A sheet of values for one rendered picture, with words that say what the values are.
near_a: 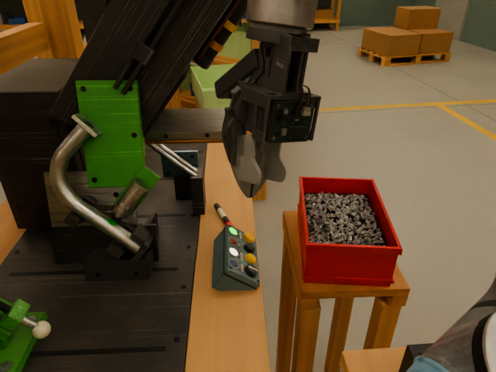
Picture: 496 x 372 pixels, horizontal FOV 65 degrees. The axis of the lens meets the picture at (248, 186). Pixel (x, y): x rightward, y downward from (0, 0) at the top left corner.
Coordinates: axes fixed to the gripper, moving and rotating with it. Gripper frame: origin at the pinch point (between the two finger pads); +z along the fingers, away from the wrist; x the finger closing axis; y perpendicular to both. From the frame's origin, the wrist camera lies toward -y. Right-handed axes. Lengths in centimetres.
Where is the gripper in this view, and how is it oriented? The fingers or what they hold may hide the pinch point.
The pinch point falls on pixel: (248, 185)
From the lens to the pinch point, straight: 52.7
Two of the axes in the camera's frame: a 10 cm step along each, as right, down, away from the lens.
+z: -1.2, 9.1, 4.0
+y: 4.9, 4.1, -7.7
